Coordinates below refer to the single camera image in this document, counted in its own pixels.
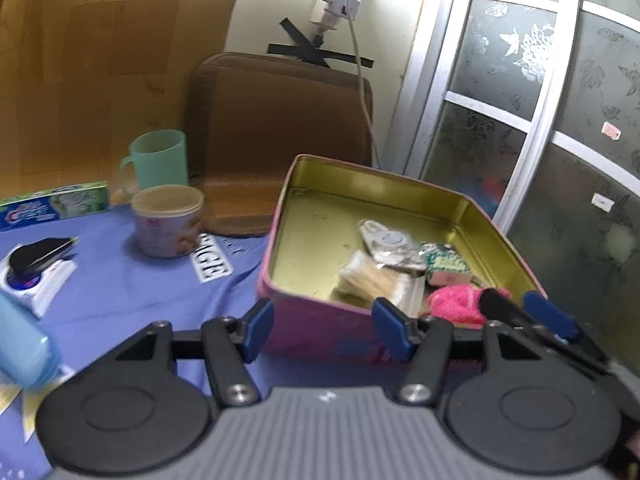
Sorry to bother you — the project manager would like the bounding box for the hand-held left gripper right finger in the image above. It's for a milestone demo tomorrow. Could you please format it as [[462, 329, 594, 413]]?
[[371, 297, 546, 406]]

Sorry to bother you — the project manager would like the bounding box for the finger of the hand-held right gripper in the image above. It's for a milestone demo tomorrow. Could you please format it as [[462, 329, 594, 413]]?
[[479, 288, 612, 374], [523, 290, 582, 340]]

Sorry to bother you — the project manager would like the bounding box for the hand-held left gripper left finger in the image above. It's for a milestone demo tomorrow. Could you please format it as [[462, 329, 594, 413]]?
[[105, 299, 275, 408]]

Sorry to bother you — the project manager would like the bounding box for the pink knit soft item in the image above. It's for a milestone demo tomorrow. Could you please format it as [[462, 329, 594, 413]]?
[[427, 284, 511, 331]]

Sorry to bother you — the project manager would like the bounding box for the pink tin box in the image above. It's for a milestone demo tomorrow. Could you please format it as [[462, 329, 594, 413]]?
[[257, 154, 548, 366]]

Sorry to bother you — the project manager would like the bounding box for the cotton swab packet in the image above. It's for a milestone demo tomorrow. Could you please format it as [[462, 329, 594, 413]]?
[[332, 252, 426, 318]]

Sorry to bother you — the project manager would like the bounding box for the green patterned packet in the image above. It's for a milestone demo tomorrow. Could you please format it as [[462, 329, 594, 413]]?
[[420, 242, 473, 286]]

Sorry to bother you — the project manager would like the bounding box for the white foil packet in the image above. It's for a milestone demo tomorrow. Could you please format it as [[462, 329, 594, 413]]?
[[357, 219, 426, 273]]

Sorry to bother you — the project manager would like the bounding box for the blue printed tablecloth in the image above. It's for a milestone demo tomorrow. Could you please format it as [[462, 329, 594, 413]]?
[[0, 205, 481, 480]]

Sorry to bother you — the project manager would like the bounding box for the green plastic mug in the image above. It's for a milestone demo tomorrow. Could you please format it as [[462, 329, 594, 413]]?
[[117, 129, 188, 206]]

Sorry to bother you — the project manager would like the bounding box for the white printed package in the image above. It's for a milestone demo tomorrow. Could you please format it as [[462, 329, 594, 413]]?
[[0, 252, 78, 317]]

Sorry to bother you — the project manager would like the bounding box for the frosted glass sliding door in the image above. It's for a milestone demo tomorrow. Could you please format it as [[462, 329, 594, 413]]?
[[400, 0, 640, 341]]

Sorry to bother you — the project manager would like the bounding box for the green blue toothpaste box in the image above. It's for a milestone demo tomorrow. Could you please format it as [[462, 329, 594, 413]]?
[[0, 181, 110, 233]]

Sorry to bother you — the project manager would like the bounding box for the black stapler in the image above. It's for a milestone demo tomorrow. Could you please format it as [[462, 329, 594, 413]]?
[[9, 236, 81, 277]]

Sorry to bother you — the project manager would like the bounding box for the light blue bottle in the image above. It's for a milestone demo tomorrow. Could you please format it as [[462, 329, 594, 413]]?
[[0, 290, 63, 391]]

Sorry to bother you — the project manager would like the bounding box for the black tape cross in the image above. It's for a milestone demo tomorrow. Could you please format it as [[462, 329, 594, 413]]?
[[267, 17, 375, 68]]

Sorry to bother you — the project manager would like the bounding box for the wooden panel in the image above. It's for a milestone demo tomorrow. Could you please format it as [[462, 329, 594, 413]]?
[[0, 0, 248, 211]]

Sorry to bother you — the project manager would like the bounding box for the white cable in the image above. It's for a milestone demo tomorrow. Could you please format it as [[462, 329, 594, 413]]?
[[347, 15, 381, 167]]

